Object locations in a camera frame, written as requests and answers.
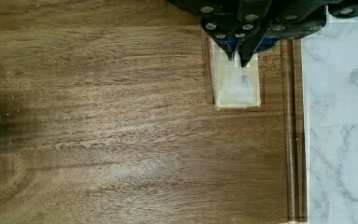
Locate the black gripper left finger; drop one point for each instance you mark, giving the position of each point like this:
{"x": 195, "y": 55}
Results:
{"x": 218, "y": 18}

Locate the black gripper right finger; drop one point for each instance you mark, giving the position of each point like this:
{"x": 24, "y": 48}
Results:
{"x": 273, "y": 20}

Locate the translucent white plastic block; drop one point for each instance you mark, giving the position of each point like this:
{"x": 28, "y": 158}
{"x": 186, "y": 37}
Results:
{"x": 234, "y": 86}

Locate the wooden cutting board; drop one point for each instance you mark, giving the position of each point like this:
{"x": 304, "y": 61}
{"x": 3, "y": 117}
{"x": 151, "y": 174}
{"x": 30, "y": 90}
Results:
{"x": 104, "y": 119}

